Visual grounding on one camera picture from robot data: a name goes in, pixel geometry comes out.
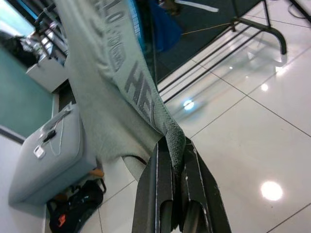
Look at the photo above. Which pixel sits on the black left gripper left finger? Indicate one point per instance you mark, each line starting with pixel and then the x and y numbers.
pixel 153 194

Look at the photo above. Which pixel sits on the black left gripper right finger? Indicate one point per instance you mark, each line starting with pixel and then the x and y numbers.
pixel 204 206

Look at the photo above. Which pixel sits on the grey green garment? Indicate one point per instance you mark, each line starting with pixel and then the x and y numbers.
pixel 97 72

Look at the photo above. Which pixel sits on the grey square ottoman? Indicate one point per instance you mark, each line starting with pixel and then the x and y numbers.
pixel 48 174

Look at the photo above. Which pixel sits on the black keys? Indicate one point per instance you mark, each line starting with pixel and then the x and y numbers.
pixel 49 135

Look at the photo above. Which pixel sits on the white key fob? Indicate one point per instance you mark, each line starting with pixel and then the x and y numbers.
pixel 39 152

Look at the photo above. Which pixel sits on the white cabinet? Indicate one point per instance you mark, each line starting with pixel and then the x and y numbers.
pixel 48 75

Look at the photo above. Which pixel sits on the blue hanging garment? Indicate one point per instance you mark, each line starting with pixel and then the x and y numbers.
pixel 165 29

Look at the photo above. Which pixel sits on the black metal clothes rack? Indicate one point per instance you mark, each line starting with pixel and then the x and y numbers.
pixel 280 41

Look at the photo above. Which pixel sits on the black rumpled bag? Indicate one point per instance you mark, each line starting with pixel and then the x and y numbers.
pixel 17 52

